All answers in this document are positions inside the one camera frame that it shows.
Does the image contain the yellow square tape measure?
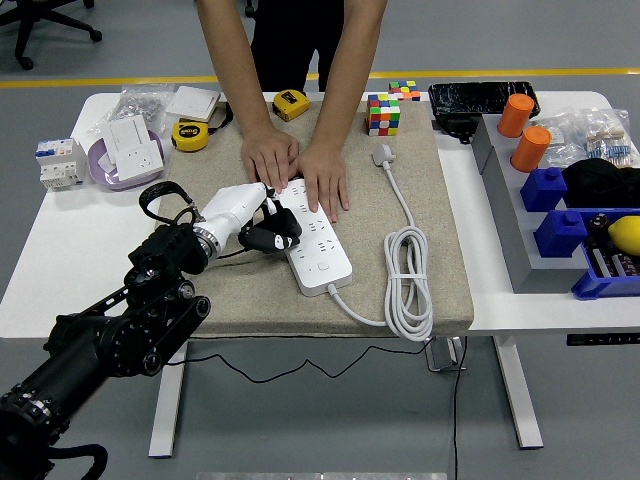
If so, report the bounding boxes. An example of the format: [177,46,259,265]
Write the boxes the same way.
[272,88,311,123]

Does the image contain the white power strip cord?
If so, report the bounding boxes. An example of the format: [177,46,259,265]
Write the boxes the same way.
[327,162,435,344]

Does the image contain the clear plastic parts bag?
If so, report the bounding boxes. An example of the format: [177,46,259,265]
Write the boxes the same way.
[532,112,589,169]

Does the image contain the purple bowl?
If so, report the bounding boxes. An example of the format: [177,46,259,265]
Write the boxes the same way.
[88,130,169,192]

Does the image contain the black cloth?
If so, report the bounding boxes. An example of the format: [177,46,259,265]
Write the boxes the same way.
[562,158,640,210]

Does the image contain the large colourful puzzle cube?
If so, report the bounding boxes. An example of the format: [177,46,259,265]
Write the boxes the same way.
[366,92,402,137]

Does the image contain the orange cylinder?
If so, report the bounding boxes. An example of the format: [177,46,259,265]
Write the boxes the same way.
[510,125,553,174]
[497,93,535,139]

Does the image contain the white flat box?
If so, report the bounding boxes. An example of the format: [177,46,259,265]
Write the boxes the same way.
[165,85,222,123]

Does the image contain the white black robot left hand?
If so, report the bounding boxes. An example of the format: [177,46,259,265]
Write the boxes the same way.
[198,181,301,255]

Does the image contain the black marbled tray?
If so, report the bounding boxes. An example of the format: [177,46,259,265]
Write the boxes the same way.
[428,81,542,120]

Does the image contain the clear bag of screws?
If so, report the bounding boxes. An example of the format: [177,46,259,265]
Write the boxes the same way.
[89,84,176,139]

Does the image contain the black wrist strap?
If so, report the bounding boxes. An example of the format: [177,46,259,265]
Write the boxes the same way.
[207,98,236,135]

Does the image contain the person's left hand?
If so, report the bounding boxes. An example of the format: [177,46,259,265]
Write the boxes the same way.
[294,144,350,224]

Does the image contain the blue block with knob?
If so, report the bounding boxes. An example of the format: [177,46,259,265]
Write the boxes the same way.
[533,209,589,259]
[519,167,570,214]

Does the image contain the black table control panel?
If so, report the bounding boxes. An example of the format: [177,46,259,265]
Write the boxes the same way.
[566,333,640,347]

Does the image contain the person's torso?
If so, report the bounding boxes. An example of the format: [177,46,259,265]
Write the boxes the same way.
[249,0,347,94]

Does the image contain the black adapter with strap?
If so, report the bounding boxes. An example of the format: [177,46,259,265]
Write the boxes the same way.
[432,115,479,146]

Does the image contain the dark parts in bin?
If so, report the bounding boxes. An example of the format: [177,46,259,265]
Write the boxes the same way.
[588,213,640,279]

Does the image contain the white table leg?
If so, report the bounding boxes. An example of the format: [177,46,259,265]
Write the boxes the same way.
[492,335,545,450]
[148,339,190,459]

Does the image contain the metal bracket under table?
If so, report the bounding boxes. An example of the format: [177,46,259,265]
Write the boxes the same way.
[423,336,467,374]

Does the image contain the small colourful puzzle cube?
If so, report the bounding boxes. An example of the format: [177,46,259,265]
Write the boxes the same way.
[387,79,421,103]

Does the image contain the person's right hand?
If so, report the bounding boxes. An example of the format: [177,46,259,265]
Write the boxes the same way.
[241,124,300,191]

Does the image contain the white power strip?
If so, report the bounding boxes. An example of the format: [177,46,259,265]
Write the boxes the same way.
[269,177,354,298]

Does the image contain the black power plug adapter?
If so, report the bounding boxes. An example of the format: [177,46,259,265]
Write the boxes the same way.
[259,204,304,239]

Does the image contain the white wall switch panel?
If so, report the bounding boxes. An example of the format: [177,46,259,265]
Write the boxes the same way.
[102,115,151,161]

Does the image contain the white circuit breaker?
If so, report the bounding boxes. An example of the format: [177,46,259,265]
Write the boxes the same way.
[34,138,89,192]

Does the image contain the blue plastic bin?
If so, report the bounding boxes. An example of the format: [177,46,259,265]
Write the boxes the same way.
[571,208,640,301]

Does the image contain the yellow round tape measure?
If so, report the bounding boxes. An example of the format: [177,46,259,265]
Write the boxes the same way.
[170,119,210,153]

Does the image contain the thin black plug cord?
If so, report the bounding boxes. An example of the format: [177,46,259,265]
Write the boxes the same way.
[169,247,439,385]

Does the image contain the grey-brown fabric mat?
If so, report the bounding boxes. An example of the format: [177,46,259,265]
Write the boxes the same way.
[132,102,475,340]

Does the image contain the grey stepped block stand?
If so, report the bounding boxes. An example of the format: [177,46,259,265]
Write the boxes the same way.
[471,113,589,296]

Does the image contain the white wall socket panel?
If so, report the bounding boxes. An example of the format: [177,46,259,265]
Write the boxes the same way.
[115,139,166,182]

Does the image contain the white three-pin plug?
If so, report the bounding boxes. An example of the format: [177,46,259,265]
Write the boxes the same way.
[372,143,399,169]

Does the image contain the black office chair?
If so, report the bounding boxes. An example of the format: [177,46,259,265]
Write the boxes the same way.
[0,0,104,71]

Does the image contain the yellow lemon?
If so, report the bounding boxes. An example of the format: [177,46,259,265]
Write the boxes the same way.
[607,215,640,257]

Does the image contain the black hanging cable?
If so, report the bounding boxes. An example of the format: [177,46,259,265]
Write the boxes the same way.
[452,337,469,480]

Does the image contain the clear bag of resistors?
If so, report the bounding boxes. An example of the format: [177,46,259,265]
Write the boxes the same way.
[582,107,636,169]

